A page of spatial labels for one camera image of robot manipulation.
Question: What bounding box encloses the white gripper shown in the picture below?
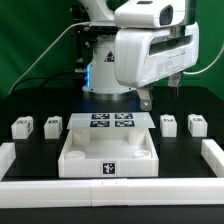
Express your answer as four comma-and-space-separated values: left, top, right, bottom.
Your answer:
114, 23, 199, 111

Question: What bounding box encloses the white square table top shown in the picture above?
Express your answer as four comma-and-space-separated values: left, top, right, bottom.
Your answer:
58, 128, 159, 178

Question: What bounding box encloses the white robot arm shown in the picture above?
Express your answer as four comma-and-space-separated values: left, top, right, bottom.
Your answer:
79, 0, 199, 111

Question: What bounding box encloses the white marker sheet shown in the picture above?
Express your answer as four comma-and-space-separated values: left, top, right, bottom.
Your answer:
67, 112, 155, 129

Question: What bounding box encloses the white U-shaped fence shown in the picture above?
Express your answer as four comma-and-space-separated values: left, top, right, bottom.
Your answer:
0, 143, 224, 208

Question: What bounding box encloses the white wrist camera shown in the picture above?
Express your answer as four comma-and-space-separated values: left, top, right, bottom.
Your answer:
114, 0, 186, 29

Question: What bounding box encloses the black mounted camera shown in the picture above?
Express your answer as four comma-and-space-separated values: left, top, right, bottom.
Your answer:
88, 22, 119, 35

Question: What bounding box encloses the white cable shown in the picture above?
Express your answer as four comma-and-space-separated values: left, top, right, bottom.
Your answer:
8, 21, 91, 96

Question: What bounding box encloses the black cable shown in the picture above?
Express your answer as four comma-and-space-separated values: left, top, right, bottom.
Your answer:
13, 70, 88, 91

